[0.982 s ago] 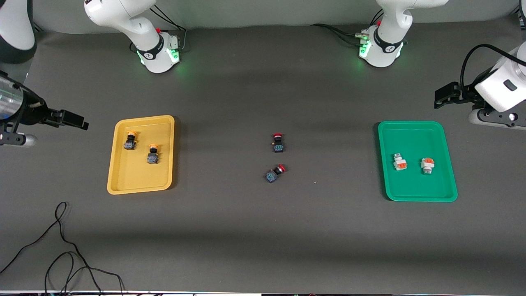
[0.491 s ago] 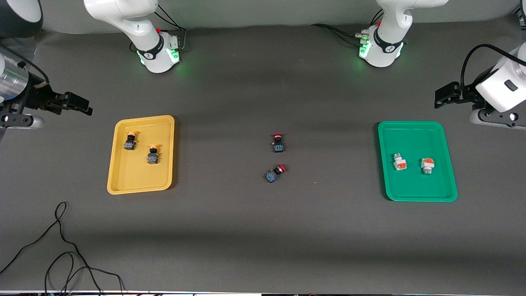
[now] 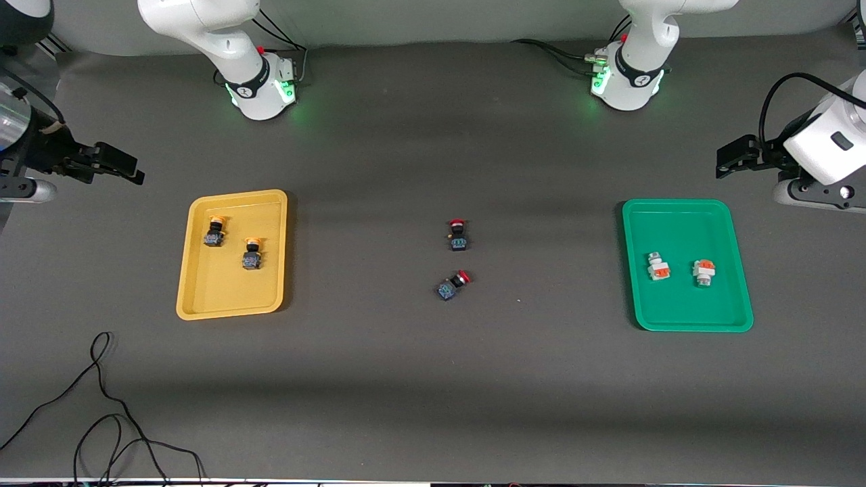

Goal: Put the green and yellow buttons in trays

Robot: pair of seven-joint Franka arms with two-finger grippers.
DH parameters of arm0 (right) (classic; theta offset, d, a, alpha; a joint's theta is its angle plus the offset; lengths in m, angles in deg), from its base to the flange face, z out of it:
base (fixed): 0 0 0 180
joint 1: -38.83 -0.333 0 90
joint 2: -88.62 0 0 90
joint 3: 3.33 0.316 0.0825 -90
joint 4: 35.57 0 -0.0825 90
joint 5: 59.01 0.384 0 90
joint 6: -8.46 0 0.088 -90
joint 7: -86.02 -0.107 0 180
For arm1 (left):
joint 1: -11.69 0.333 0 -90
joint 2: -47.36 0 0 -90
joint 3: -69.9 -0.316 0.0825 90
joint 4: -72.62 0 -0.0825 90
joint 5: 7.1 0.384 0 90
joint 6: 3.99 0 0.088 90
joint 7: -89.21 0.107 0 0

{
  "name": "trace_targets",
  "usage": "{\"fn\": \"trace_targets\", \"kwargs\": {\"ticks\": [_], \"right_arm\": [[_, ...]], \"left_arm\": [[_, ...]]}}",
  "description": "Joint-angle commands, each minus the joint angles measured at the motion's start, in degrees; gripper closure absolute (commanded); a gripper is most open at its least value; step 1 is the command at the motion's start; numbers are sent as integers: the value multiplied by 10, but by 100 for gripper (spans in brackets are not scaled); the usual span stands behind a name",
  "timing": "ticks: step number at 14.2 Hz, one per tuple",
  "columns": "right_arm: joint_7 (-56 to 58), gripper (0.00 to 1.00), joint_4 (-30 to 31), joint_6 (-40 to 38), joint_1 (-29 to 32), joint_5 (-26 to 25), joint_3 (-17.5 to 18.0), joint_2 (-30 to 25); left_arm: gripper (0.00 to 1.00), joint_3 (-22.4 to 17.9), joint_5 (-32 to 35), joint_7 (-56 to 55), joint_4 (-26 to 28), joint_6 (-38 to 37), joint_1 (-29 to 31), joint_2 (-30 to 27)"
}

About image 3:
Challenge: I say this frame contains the black right arm base cables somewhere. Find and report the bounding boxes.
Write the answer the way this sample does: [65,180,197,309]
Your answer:
[254,3,310,85]

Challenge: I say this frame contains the loose thin black cable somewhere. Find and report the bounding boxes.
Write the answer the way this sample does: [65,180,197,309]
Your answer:
[0,331,207,487]

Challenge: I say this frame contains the black arm base cables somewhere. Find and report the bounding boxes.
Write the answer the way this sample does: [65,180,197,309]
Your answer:
[511,14,633,75]
[254,3,310,85]

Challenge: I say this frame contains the green plastic tray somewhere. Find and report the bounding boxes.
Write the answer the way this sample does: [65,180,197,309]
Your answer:
[622,198,754,333]

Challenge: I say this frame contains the black left arm base cables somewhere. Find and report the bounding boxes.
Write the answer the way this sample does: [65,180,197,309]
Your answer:
[511,14,633,75]

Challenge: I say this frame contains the dark grey table mat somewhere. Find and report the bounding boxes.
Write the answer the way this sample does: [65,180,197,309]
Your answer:
[0,24,866,484]

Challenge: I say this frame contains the yellow plastic tray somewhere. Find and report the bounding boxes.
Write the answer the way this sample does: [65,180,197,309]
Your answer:
[176,189,288,321]

